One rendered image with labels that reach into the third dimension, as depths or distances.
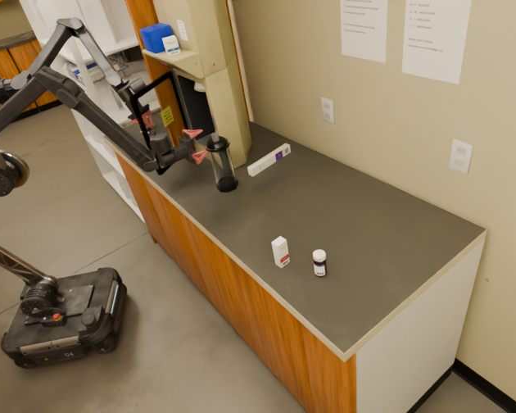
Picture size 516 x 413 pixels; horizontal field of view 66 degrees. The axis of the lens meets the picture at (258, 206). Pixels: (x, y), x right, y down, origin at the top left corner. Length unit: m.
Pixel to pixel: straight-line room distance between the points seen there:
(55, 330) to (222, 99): 1.60
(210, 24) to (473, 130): 1.03
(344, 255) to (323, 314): 0.26
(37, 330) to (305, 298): 1.76
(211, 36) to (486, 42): 0.97
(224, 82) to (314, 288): 0.96
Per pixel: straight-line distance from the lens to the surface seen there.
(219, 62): 1.76
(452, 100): 1.46
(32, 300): 2.59
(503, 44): 1.34
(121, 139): 1.60
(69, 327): 2.56
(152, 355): 2.51
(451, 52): 1.41
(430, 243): 1.48
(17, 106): 1.65
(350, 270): 1.37
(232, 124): 1.86
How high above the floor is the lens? 1.95
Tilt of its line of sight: 37 degrees down
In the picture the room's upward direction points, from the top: 11 degrees counter-clockwise
